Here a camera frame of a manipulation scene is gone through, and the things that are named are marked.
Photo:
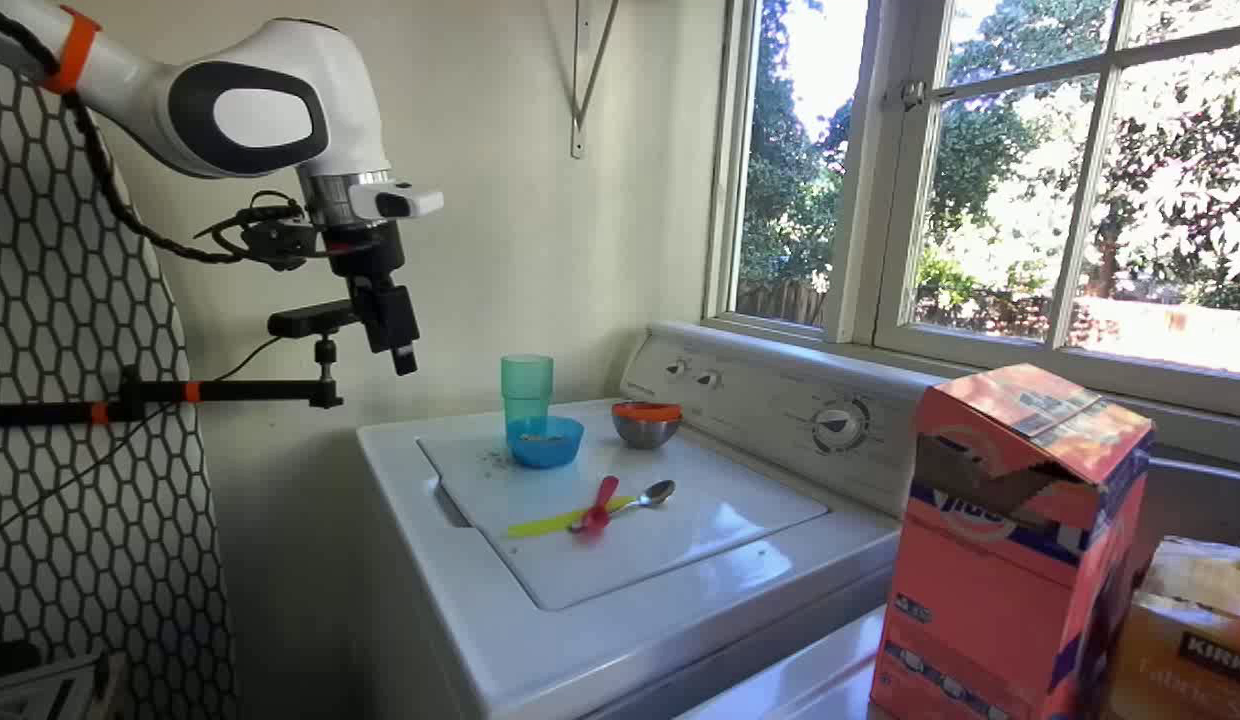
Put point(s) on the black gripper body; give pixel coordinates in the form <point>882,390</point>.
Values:
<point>365,261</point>

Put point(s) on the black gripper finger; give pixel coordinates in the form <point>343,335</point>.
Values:
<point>405,361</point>

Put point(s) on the green translucent plastic cup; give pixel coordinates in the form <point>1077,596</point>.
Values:
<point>524,390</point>

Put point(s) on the blue plastic bowl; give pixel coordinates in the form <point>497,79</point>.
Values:
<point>551,441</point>

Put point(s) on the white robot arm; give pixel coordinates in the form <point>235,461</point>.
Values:
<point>293,95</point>

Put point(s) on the orange and silver bowl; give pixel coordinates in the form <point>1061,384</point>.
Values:
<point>644,427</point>

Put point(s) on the yellow plastic spoon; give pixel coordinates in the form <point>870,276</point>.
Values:
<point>553,525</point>

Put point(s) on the red plastic spoon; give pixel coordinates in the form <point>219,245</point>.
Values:
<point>598,513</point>

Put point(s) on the silver metal spoon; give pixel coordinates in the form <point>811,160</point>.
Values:
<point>649,496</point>

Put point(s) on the black white hexagon panel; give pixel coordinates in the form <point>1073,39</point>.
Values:
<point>106,530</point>

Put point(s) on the white washing machine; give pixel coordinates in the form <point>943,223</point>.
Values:
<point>788,484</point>

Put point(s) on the white dryer machine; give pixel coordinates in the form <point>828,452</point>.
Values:
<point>820,680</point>

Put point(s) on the orange Tide detergent box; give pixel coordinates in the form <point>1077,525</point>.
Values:
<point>1013,555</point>

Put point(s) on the white framed window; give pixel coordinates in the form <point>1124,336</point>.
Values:
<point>984,183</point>

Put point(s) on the brown Kirkland cardboard box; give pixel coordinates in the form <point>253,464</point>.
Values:
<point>1176,651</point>

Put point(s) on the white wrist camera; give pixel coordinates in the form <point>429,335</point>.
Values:
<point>395,203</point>

